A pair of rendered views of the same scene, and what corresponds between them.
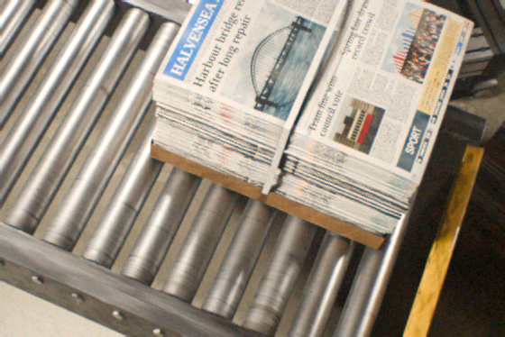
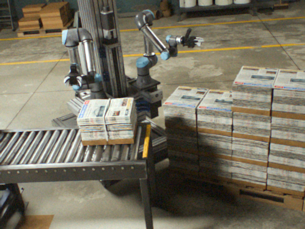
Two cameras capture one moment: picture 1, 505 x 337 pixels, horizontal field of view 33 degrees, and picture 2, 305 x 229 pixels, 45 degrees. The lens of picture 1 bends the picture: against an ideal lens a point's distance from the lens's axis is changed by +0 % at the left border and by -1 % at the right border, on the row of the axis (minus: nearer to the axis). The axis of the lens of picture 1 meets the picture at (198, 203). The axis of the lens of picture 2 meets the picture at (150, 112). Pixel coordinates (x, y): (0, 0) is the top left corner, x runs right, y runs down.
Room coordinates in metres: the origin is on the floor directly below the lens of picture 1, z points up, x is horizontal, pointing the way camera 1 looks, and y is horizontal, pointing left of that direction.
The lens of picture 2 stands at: (-1.68, -0.14, 2.22)
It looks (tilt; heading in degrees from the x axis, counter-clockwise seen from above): 28 degrees down; 353
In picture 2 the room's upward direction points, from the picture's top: 6 degrees counter-clockwise
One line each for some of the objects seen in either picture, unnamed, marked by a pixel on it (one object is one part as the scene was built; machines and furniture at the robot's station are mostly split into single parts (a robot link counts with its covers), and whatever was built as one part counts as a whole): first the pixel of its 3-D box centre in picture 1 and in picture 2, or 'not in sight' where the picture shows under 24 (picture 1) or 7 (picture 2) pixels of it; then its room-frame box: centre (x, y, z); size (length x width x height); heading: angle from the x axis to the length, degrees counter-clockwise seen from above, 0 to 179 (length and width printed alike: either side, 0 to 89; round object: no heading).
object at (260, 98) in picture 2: not in sight; (255, 89); (0.79, -1.29, 0.95); 0.38 x 0.29 x 0.23; 146
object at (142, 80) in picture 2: not in sight; (143, 77); (1.57, -0.51, 0.87); 0.15 x 0.15 x 0.10
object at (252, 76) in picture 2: not in sight; (256, 76); (0.79, -1.29, 1.06); 0.37 x 0.29 x 0.01; 146
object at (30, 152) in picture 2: not in sight; (32, 149); (0.76, 0.46, 0.77); 0.47 x 0.05 x 0.05; 167
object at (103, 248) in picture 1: (155, 148); (83, 146); (0.67, 0.08, 0.77); 0.47 x 0.05 x 0.05; 167
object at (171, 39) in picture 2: not in sight; (172, 39); (1.51, -0.80, 1.21); 0.11 x 0.08 x 0.09; 50
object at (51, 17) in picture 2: not in sight; (45, 18); (7.43, 0.99, 0.28); 1.20 x 0.83 x 0.57; 77
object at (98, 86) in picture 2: not in sight; (94, 81); (1.36, -0.06, 0.98); 0.13 x 0.12 x 0.14; 89
